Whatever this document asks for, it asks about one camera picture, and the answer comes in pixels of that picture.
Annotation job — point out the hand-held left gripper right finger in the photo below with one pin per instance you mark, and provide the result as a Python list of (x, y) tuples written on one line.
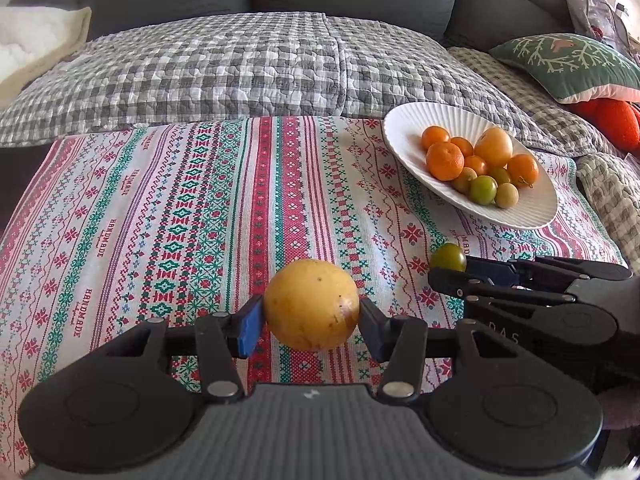
[(372, 332)]

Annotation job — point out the red green patterned tablecloth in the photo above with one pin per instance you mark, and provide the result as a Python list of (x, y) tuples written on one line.
[(175, 220)]

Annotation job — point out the olive gingham quilt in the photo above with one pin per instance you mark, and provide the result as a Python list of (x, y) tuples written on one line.
[(500, 80)]

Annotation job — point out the brown checked quilted blanket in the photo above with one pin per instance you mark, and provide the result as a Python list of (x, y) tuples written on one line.
[(610, 195)]

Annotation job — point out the clear printed plastic bag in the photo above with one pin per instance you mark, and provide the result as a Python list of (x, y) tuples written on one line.
[(595, 15)]

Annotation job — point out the grey checked quilt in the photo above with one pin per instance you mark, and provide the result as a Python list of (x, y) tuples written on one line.
[(225, 65)]

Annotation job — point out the white ribbed plate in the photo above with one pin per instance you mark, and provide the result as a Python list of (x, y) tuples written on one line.
[(410, 130)]

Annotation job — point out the orange tomato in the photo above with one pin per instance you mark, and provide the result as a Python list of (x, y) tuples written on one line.
[(522, 169), (463, 146), (476, 165)]

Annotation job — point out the green snowflake cushion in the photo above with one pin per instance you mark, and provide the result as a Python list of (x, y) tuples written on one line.
[(565, 65)]

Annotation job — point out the brownish green tomato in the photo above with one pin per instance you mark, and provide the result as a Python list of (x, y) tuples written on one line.
[(500, 176)]

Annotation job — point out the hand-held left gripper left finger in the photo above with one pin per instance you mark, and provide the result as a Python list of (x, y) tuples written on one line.
[(251, 327)]

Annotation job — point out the large yellow-orange citrus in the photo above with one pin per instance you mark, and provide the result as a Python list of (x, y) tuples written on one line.
[(493, 146)]

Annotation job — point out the red plush cushion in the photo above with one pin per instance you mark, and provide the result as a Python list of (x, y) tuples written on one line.
[(615, 120)]

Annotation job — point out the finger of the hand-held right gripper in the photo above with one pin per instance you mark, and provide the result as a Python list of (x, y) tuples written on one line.
[(450, 282), (492, 272)]

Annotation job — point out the orange mandarin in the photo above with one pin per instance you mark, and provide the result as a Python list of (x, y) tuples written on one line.
[(444, 161), (435, 137)]

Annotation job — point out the white fleece blanket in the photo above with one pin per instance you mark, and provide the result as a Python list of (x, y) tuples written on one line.
[(30, 40)]

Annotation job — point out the spotted yellow pear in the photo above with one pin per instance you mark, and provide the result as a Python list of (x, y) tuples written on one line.
[(310, 305)]

